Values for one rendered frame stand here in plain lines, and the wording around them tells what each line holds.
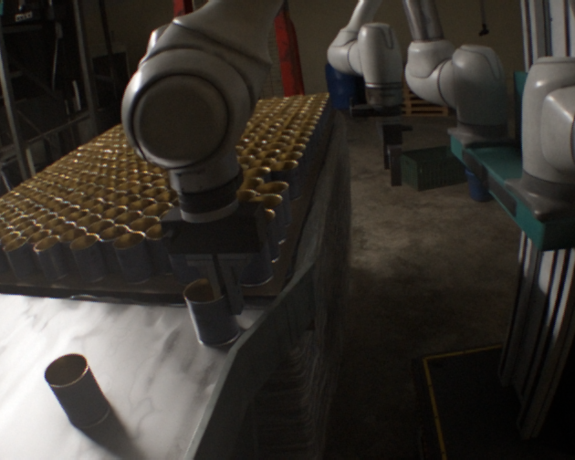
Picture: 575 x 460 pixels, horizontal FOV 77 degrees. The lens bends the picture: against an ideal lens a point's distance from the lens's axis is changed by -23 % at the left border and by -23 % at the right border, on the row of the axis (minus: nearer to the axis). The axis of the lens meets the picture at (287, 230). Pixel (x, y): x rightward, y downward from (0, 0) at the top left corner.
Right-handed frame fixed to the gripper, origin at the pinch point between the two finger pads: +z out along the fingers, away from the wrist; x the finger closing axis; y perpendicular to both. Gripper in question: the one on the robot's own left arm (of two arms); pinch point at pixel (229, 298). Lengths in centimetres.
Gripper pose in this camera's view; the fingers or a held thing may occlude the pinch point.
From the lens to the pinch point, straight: 64.5
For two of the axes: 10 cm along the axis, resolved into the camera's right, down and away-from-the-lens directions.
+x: 9.8, -0.4, -2.1
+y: -1.7, 4.3, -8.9
